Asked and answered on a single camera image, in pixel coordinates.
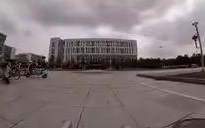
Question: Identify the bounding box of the large white multi-storey building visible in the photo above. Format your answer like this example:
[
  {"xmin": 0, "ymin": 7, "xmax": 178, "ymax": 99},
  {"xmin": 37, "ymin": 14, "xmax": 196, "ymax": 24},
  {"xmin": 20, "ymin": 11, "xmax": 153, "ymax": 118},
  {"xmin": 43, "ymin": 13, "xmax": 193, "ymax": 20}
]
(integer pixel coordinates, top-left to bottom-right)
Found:
[{"xmin": 48, "ymin": 36, "xmax": 139, "ymax": 70}]

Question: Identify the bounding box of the row of dark trees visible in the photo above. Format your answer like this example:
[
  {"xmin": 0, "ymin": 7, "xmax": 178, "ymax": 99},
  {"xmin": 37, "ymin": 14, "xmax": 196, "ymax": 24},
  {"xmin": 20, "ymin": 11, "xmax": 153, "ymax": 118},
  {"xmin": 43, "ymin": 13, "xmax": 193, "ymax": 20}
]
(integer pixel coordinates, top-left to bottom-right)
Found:
[{"xmin": 56, "ymin": 53, "xmax": 205, "ymax": 70}]

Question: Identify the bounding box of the raised kerbed planting bed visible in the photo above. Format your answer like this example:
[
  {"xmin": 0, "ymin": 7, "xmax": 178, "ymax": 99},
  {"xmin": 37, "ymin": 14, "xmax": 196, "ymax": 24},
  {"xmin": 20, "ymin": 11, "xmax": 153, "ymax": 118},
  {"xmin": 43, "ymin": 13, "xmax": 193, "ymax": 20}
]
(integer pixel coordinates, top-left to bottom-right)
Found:
[{"xmin": 135, "ymin": 69, "xmax": 205, "ymax": 86}]

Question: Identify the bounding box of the tall pale lamp pole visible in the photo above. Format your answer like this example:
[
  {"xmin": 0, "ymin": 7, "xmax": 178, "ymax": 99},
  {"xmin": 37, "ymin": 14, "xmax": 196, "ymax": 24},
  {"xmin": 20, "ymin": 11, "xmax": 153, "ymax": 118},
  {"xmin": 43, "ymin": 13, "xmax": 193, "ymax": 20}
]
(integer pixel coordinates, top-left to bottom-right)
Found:
[{"xmin": 191, "ymin": 21, "xmax": 205, "ymax": 72}]

